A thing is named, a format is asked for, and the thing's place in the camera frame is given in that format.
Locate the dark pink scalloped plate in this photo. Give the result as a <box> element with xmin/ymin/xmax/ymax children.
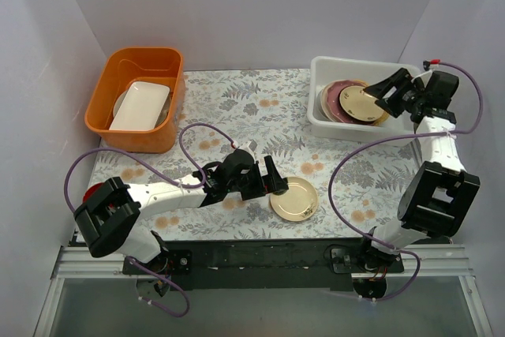
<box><xmin>325</xmin><ymin>80</ymin><xmax>368</xmax><ymax>125</ymax></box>

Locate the white ribbed soup plate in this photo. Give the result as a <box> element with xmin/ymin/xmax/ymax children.
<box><xmin>315</xmin><ymin>89</ymin><xmax>328</xmax><ymax>121</ymax></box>

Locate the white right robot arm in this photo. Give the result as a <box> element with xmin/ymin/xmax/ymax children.
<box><xmin>357</xmin><ymin>68</ymin><xmax>481</xmax><ymax>272</ymax></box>

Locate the white rectangular dish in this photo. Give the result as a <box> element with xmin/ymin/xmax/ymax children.
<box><xmin>109</xmin><ymin>81</ymin><xmax>170</xmax><ymax>132</ymax></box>

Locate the cream gold-rimmed small plate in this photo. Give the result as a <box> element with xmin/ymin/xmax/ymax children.
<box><xmin>339</xmin><ymin>86</ymin><xmax>384</xmax><ymax>123</ymax></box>

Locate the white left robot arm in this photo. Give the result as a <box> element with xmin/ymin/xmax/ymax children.
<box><xmin>73</xmin><ymin>144</ymin><xmax>289</xmax><ymax>274</ymax></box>

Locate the orange plastic bin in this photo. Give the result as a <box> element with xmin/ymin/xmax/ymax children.
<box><xmin>84</xmin><ymin>47</ymin><xmax>185</xmax><ymax>154</ymax></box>

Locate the cream and blue plate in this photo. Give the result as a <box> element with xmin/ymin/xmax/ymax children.
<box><xmin>321</xmin><ymin>88</ymin><xmax>340</xmax><ymax>122</ymax></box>

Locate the cream plate with dark spot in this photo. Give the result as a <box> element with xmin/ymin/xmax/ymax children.
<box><xmin>269</xmin><ymin>177</ymin><xmax>319</xmax><ymax>223</ymax></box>

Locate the red lacquer cup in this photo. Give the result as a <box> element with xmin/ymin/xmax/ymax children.
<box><xmin>82</xmin><ymin>182</ymin><xmax>103</xmax><ymax>203</ymax></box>

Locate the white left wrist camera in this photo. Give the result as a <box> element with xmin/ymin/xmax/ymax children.
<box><xmin>240</xmin><ymin>140</ymin><xmax>257</xmax><ymax>154</ymax></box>

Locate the white plastic bin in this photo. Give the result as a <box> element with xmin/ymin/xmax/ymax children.
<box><xmin>307</xmin><ymin>56</ymin><xmax>421</xmax><ymax>142</ymax></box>

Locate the floral table mat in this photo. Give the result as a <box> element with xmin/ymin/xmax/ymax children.
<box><xmin>74</xmin><ymin>68</ymin><xmax>443</xmax><ymax>242</ymax></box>

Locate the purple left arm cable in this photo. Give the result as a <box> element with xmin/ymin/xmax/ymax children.
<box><xmin>63</xmin><ymin>122</ymin><xmax>238</xmax><ymax>318</ymax></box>

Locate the yellow woven bamboo tray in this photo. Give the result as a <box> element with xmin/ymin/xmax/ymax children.
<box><xmin>371</xmin><ymin>111</ymin><xmax>389</xmax><ymax>126</ymax></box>

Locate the round plate in orange bin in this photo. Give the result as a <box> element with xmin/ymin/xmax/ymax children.
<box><xmin>112</xmin><ymin>91</ymin><xmax>171</xmax><ymax>127</ymax></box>

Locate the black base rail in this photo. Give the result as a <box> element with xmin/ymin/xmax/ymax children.
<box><xmin>121</xmin><ymin>238</ymin><xmax>422</xmax><ymax>292</ymax></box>

